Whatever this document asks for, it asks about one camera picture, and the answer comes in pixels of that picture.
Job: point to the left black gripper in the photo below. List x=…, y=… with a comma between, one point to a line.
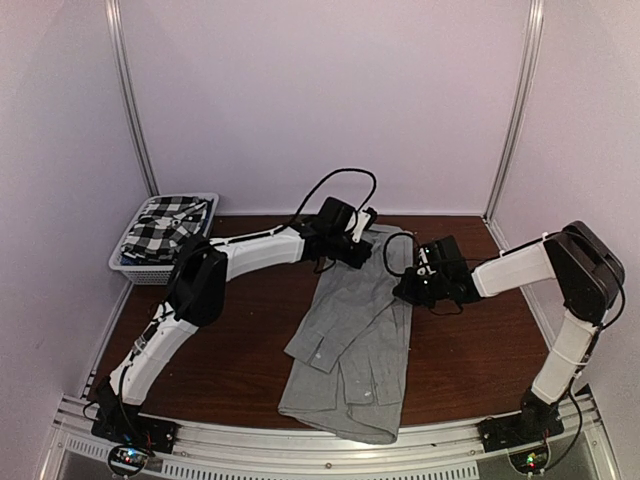
x=363, y=254

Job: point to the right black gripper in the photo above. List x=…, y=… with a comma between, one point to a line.
x=406, y=291

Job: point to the grey long sleeve shirt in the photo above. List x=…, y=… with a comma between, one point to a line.
x=350, y=351

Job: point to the white plastic basket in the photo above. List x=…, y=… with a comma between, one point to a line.
x=155, y=274

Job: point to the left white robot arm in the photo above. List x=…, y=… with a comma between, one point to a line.
x=197, y=286

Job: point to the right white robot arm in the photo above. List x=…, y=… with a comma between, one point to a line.
x=588, y=275

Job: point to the black white checkered shirt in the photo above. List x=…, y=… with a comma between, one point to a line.
x=163, y=226

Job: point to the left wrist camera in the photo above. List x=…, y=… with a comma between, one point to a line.
x=360, y=222

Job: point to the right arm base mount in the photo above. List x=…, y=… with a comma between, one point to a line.
x=528, y=452

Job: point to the aluminium front rail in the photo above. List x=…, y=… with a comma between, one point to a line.
x=451, y=450

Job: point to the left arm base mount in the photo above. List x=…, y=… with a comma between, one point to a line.
x=136, y=450

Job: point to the right aluminium corner post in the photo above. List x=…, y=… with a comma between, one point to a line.
x=529, y=60

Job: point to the aluminium corner post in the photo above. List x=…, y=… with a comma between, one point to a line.
x=132, y=114
x=529, y=60

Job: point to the left aluminium corner post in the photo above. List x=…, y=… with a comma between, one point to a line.
x=132, y=114

